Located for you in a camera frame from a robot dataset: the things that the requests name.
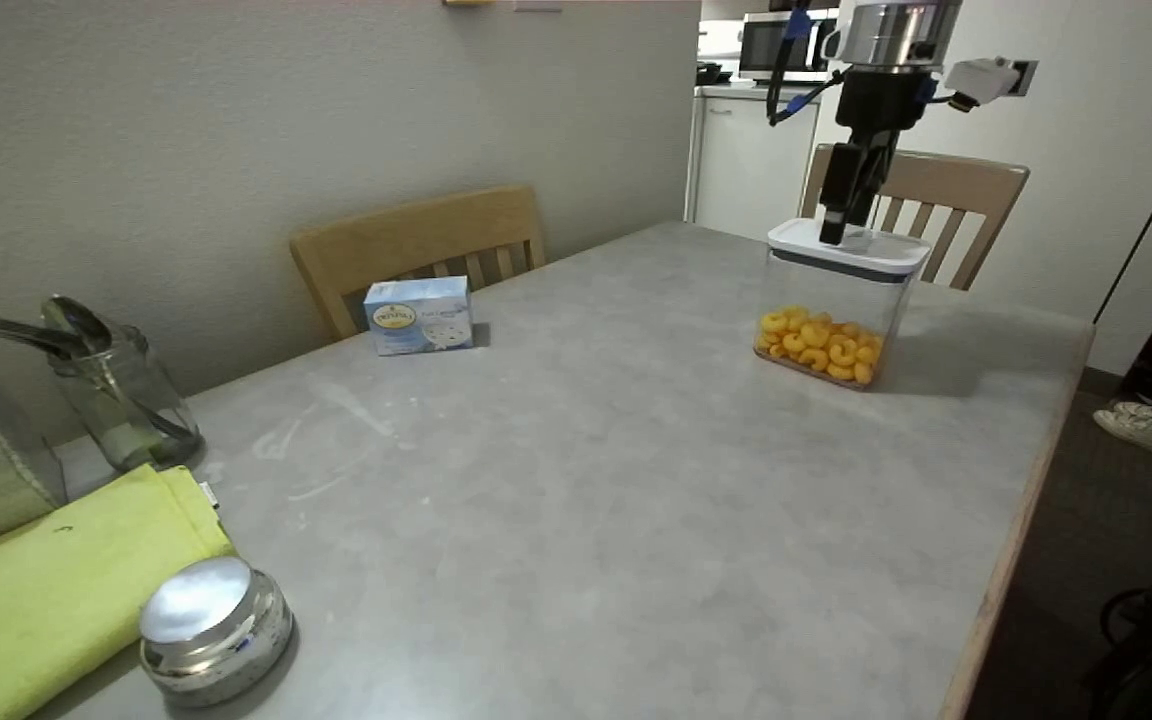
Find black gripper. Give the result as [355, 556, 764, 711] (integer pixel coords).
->
[819, 67, 934, 245]

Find white square container lid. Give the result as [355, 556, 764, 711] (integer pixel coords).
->
[768, 220, 928, 279]

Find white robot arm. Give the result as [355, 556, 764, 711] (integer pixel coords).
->
[819, 0, 959, 245]

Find clear plastic container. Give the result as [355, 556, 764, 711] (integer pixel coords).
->
[753, 247, 906, 389]

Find wooden chair at table end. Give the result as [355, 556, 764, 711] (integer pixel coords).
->
[797, 143, 1027, 292]

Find orange snack pieces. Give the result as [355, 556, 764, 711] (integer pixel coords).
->
[753, 305, 885, 389]

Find microwave oven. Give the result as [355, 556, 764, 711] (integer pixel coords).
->
[740, 6, 840, 75]

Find small blue box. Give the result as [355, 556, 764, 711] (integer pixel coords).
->
[363, 277, 472, 356]

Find clear glass utensil holder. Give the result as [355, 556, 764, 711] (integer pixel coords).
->
[0, 292, 203, 472]

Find yellow-green cloth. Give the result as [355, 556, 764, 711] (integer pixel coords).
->
[0, 468, 233, 720]

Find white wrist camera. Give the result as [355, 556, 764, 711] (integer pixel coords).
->
[943, 54, 1036, 112]

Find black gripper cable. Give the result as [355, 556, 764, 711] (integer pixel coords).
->
[764, 6, 846, 132]

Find wooden chair by wall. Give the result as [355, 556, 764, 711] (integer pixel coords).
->
[292, 184, 547, 338]

